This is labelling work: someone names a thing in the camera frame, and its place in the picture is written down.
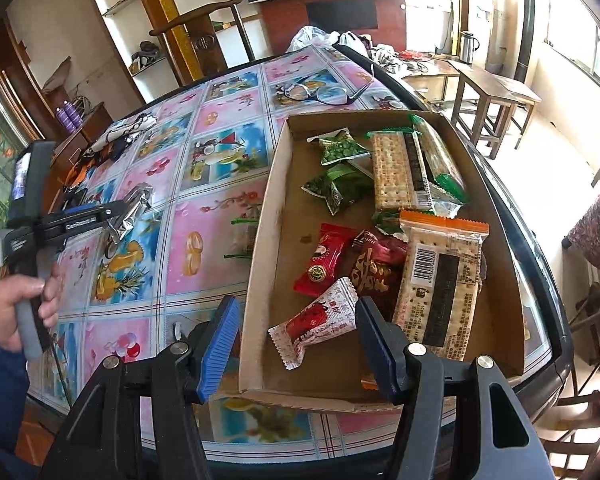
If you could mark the clear green-edged snack packet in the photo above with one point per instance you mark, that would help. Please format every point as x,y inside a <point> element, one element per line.
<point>242,240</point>

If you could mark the silver snack packet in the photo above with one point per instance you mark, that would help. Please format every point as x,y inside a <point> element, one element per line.
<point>135,210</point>

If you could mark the metal kettle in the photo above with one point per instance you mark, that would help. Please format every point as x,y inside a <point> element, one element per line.
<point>469,47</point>

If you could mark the eyeglasses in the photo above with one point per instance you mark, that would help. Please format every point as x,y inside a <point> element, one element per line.
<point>325,94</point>

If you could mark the red gold-print snack packet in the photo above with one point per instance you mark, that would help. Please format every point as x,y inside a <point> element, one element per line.
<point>377,275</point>

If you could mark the wooden side table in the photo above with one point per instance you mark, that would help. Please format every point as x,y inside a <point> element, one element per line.
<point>490,90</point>

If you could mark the cardboard box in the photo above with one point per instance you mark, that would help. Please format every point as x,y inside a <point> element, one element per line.
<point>280,260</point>

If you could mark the white and red snack packet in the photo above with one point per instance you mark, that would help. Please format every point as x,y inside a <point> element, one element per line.
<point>312,322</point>

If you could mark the wooden chair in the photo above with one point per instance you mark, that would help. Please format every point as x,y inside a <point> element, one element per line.
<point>200,35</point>

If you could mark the chair with patterned cushion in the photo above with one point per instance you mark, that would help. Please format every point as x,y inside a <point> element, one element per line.
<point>597,225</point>

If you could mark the green-edged dark-label cracker packet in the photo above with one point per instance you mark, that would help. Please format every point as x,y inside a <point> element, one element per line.
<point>400,175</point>

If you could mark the wooden sideboard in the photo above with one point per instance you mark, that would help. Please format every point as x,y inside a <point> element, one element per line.
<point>95,120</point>

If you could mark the black phone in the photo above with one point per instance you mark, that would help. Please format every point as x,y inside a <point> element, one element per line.
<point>75,200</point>

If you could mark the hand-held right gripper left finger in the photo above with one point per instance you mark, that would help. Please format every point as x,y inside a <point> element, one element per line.
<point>220,345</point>

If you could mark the white shelf unit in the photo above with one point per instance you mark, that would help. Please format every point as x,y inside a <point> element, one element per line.
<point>125,20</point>

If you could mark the black white orange scarf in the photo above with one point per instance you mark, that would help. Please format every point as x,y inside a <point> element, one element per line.
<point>120,135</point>

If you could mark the red green-label snack packet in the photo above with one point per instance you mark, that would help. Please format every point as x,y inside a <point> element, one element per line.
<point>325,260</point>

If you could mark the orange-edged cracker packet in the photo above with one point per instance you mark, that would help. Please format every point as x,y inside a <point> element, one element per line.
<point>440,285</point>

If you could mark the black stovepipe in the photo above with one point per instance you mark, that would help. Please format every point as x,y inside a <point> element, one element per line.
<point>526,25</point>

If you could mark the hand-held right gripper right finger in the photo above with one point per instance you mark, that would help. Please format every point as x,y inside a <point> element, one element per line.
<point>375,350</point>

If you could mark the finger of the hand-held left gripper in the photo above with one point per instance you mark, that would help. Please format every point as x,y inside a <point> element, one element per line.
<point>117,212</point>

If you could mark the person's left hand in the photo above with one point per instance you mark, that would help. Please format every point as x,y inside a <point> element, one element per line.
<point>5,305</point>

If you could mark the red-brown television cabinet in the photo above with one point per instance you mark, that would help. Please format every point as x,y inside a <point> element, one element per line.
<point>285,25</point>

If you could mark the dark bundle on shelf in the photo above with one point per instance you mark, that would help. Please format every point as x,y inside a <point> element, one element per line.
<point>145,54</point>

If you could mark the white plastic bag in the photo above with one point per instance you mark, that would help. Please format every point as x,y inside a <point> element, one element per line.
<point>310,39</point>

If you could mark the green pea snack packet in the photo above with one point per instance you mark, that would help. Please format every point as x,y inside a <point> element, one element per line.
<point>337,187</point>
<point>342,149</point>

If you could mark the purple bottle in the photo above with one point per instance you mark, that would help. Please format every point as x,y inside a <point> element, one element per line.
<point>73,114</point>
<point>62,117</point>

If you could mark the floral printed tablecloth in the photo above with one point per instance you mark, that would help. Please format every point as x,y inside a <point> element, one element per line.
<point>205,240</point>

